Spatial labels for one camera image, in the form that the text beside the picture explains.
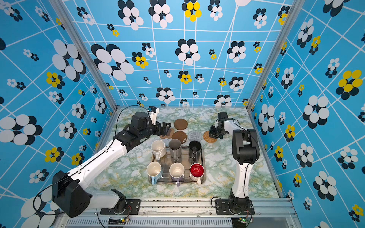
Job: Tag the grey metallic mug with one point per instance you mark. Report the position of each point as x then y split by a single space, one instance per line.
175 149

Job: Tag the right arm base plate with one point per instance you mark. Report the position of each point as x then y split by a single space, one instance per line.
242 207

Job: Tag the white mug blue handle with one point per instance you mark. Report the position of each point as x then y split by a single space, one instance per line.
154 171

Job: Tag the woven rattan coaster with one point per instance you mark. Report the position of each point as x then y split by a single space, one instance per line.
207 138

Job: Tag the aluminium front frame rail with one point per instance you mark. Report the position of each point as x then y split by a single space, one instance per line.
189 213

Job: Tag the grey silicone round coaster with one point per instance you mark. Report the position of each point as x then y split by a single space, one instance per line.
195 136

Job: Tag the red interior white mug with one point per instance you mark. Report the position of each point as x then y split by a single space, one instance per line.
196 173

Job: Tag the paw print wooden coaster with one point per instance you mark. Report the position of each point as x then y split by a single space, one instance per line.
169 135

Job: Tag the round brown coaster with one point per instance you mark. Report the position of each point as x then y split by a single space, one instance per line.
180 124
181 136

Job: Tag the white mug purple handle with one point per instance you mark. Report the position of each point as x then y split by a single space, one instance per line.
177 171

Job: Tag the metal serving tray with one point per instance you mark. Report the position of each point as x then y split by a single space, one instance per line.
167 161

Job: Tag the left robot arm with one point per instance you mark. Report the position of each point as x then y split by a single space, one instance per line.
69 190

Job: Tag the white speckled mug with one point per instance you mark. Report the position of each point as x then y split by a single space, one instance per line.
158 148

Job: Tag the black mug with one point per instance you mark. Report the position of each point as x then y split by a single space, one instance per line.
195 149

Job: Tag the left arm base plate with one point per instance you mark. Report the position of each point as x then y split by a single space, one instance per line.
126 207

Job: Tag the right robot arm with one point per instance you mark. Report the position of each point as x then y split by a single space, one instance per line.
245 151

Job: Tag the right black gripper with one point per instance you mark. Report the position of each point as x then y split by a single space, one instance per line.
212 133

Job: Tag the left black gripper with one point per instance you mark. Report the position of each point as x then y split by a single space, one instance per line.
164 129

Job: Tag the round brown coaster front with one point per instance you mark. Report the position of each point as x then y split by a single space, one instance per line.
181 136

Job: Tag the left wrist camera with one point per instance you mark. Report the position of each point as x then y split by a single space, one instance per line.
153 112

